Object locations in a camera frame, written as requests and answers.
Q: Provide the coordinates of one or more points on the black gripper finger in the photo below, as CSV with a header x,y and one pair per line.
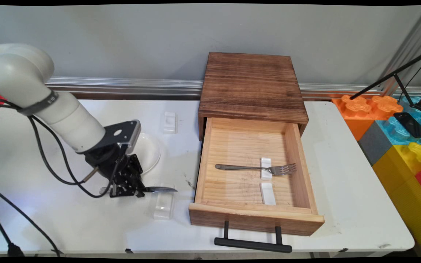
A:
x,y
133,170
124,189

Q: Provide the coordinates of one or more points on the silver fork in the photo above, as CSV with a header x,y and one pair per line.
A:
x,y
239,167

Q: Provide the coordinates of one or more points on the orange foam block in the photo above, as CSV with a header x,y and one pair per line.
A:
x,y
356,113

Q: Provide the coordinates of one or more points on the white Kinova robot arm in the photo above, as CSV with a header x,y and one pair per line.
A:
x,y
20,73

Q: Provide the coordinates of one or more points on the black tripod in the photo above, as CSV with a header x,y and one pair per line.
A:
x,y
389,76

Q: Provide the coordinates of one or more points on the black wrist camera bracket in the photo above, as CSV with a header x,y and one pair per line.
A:
x,y
121,132

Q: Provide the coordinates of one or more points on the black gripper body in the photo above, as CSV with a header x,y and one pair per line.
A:
x,y
106,162

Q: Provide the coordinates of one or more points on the black smartphone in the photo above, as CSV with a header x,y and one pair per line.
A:
x,y
411,125

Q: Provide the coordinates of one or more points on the aluminium wall rail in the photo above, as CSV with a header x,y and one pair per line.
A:
x,y
122,86

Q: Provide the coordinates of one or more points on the blue foam block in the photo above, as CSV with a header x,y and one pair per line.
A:
x,y
389,128

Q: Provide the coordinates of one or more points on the dark wooden drawer cabinet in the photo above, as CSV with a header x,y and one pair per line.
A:
x,y
250,84

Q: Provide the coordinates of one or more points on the white round plate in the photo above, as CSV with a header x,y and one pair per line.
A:
x,y
150,151

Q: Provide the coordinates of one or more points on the grey foam block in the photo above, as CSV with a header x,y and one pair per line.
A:
x,y
375,144

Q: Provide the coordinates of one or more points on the silver table knife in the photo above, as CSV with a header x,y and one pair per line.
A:
x,y
159,189

